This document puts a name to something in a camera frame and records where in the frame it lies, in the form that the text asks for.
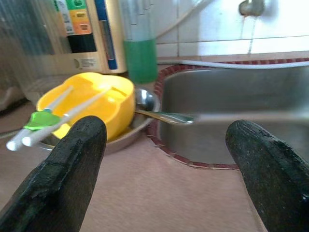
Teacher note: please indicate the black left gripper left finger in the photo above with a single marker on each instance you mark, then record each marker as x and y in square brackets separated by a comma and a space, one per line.
[60, 181]

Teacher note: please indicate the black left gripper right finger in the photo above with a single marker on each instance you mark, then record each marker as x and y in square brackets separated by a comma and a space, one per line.
[272, 183]

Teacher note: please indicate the yellow plastic bowl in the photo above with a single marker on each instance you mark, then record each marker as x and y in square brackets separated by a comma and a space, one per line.
[116, 113]

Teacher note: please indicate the round steel plate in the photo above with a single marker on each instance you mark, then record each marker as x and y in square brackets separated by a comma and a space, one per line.
[135, 130]

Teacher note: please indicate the stainless steel sink basin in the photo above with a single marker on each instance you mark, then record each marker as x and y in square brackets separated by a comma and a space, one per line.
[217, 96]

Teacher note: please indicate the beige water ionizer appliance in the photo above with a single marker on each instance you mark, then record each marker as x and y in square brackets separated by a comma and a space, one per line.
[82, 60]

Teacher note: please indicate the steel spoon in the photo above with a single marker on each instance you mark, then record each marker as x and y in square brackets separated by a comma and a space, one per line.
[169, 117]

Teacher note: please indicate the clear jug orange lid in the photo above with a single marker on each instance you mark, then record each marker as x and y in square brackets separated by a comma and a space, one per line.
[29, 43]

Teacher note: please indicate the green dish soap bottle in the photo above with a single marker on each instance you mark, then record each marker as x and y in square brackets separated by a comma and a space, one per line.
[141, 60]

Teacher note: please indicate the grey metal faucet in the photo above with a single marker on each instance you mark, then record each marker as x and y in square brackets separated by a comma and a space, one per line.
[251, 7]

